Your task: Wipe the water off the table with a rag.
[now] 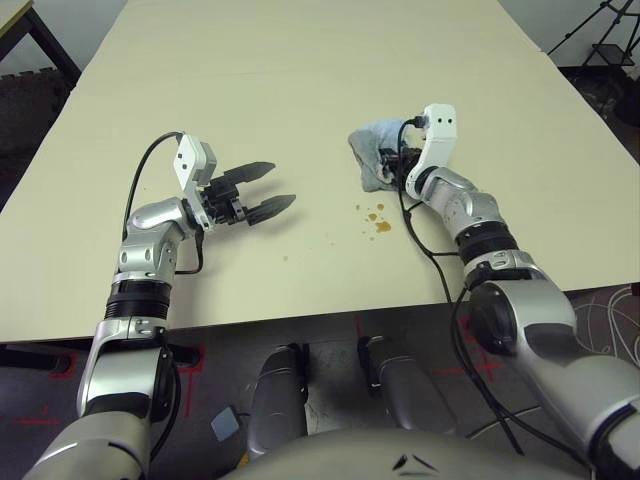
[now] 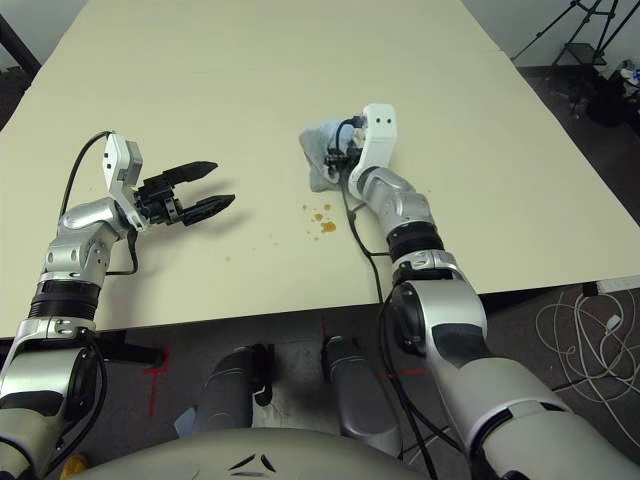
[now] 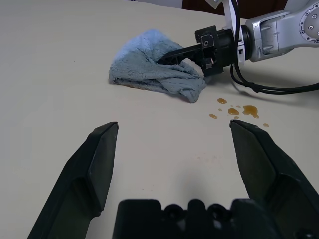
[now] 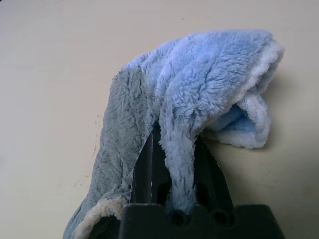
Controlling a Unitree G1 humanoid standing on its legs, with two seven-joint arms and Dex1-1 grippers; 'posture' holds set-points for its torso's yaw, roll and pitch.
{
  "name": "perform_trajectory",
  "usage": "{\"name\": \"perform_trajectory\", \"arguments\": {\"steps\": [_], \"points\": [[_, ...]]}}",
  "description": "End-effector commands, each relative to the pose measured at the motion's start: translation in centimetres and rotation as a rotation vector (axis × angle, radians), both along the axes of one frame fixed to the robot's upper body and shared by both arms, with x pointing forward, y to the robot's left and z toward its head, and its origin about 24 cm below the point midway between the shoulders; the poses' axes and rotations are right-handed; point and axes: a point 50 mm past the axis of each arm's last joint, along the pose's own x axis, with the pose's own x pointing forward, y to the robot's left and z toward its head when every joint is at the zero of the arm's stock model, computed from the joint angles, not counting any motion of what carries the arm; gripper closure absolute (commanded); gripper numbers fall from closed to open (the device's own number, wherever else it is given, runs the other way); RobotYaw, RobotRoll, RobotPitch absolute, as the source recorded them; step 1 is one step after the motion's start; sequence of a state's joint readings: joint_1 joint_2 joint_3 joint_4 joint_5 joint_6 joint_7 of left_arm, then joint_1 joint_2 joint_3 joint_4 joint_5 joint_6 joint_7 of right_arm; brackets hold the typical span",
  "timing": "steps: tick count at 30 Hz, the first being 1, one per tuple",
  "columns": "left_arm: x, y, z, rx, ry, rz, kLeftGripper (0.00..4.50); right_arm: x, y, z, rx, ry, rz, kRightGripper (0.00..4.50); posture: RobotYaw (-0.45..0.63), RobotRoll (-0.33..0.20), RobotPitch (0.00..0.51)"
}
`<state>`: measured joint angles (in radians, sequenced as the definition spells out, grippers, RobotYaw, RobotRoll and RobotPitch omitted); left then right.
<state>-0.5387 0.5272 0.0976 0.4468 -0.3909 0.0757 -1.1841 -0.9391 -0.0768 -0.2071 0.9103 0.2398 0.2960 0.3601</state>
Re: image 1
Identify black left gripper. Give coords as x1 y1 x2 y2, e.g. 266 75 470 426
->
199 161 297 227

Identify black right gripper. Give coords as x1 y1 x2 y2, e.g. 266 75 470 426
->
378 145 424 177

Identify light blue fluffy rag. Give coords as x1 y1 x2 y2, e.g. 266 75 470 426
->
347 118 426 193

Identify grey left robot leg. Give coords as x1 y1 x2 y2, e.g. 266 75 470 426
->
246 343 310 464

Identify grey robot leg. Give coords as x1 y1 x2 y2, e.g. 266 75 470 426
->
246 343 310 464
357 335 459 437

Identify black tripod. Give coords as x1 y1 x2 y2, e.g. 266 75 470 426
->
546 0 640 57

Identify grey right robot leg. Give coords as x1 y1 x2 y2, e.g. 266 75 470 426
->
357 335 459 437

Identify black mesh stand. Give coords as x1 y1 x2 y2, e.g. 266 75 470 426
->
592 42 635 67

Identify wooden side table black legs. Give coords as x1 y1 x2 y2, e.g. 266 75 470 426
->
0 0 83 76

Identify dark foam puzzle mat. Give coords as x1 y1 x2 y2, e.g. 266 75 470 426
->
0 69 77 211

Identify grey robot torso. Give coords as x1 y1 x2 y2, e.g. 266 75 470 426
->
219 427 606 480

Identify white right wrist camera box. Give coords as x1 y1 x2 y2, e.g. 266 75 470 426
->
403 103 459 200

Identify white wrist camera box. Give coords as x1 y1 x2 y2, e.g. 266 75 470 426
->
172 132 220 234
403 103 459 200

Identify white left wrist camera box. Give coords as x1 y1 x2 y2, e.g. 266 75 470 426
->
172 132 220 234

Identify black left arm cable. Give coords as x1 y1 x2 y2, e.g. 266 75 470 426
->
122 130 205 276

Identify white floor cable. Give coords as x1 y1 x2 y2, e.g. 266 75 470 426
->
572 284 640 364

